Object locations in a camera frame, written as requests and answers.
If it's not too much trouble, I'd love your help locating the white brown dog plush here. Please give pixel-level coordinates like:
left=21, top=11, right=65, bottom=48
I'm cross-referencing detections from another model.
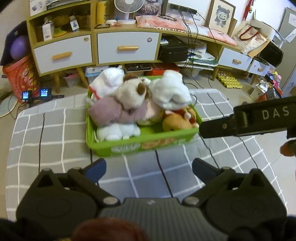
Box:
left=114, top=73, right=151, bottom=110

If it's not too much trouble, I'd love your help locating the black printer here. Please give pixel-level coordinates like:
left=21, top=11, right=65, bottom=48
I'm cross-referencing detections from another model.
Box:
left=158, top=35, right=188, bottom=63

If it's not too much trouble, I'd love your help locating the burger bear plush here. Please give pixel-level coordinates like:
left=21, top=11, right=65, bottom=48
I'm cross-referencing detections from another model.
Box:
left=162, top=106, right=199, bottom=132

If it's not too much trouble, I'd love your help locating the white desk fan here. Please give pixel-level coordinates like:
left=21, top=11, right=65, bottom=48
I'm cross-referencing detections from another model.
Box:
left=114, top=0, right=142, bottom=25

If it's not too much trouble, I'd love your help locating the white bunny plush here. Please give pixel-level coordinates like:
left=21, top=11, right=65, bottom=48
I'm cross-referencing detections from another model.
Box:
left=95, top=123, right=140, bottom=142

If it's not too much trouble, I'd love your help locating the framed cartoon picture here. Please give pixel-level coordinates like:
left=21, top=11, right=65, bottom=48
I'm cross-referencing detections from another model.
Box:
left=208, top=0, right=236, bottom=34

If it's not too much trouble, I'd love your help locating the red snack bucket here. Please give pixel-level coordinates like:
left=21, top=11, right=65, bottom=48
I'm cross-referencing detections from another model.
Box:
left=3, top=54, right=40, bottom=99

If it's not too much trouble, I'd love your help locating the orange shoe box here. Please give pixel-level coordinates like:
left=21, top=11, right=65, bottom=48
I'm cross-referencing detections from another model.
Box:
left=144, top=63, right=180, bottom=76

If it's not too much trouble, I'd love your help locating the person right hand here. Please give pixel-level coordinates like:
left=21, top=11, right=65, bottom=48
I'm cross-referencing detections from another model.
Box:
left=280, top=140, right=296, bottom=157

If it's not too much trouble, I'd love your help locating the purple ball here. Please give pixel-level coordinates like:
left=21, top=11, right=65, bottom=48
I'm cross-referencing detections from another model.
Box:
left=10, top=35, right=31, bottom=60

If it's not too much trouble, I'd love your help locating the green plastic bin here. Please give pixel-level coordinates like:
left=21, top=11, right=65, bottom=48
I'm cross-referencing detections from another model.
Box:
left=86, top=76, right=202, bottom=157

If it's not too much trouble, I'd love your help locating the clear storage box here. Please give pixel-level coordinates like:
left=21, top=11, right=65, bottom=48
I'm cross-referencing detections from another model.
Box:
left=84, top=66, right=109, bottom=84

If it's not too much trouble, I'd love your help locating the grey checked tablecloth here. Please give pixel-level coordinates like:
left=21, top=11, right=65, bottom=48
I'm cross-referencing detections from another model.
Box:
left=6, top=94, right=284, bottom=220

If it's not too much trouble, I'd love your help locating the yellow egg tray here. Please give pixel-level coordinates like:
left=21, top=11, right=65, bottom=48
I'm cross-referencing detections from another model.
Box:
left=217, top=70, right=242, bottom=89

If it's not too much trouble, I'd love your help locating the wooden drawer cabinet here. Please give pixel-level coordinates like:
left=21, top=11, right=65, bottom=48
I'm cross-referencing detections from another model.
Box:
left=26, top=0, right=271, bottom=80

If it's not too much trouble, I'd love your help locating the red trimmed white glove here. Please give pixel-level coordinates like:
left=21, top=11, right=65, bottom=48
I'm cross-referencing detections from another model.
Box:
left=86, top=65, right=125, bottom=104

